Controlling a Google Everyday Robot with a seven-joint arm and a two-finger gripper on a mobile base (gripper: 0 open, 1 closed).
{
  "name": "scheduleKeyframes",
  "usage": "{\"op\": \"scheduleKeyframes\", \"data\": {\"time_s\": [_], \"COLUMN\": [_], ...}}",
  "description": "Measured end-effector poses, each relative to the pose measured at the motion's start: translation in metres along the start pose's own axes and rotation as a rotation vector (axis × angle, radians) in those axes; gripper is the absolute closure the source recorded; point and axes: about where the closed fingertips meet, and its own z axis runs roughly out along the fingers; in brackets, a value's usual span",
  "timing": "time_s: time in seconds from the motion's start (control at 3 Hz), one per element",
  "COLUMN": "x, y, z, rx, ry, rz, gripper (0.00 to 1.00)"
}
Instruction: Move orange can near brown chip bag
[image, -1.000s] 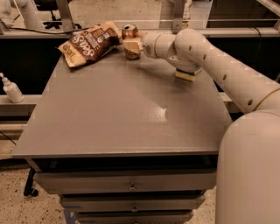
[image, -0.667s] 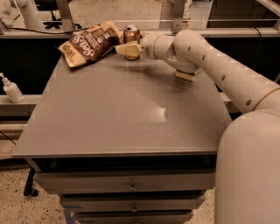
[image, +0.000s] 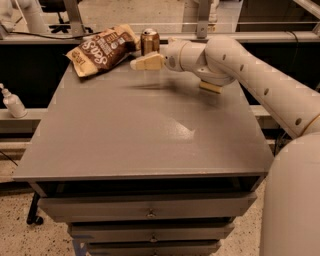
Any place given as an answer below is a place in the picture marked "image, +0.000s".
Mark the middle grey drawer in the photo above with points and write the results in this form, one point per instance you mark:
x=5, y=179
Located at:
x=150, y=232

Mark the white pump bottle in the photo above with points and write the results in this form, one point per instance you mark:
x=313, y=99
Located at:
x=13, y=103

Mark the grey drawer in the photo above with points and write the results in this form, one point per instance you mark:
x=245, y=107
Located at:
x=151, y=207
x=164, y=248
x=150, y=232

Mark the brown chip bag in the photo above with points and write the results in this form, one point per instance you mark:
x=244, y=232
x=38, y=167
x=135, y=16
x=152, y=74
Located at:
x=104, y=50

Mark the bottom grey drawer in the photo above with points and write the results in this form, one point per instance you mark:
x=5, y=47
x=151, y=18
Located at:
x=164, y=248

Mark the grey drawer cabinet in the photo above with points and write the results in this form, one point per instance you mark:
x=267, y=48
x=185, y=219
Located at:
x=140, y=133

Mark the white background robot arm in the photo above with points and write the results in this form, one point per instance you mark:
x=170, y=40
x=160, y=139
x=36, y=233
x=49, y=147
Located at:
x=31, y=13

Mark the top grey drawer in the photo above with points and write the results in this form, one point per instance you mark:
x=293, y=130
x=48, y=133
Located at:
x=151, y=207

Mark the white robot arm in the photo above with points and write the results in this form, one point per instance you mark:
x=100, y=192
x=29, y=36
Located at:
x=291, y=213

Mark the black office chair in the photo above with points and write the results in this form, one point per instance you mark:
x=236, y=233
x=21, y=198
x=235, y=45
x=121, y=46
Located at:
x=69, y=17

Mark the orange soda can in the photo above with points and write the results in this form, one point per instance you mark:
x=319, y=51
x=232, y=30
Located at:
x=150, y=41

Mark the green yellow sponge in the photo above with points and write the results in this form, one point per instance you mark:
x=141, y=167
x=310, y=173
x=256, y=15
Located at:
x=210, y=87

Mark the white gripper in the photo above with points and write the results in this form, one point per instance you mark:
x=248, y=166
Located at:
x=173, y=55

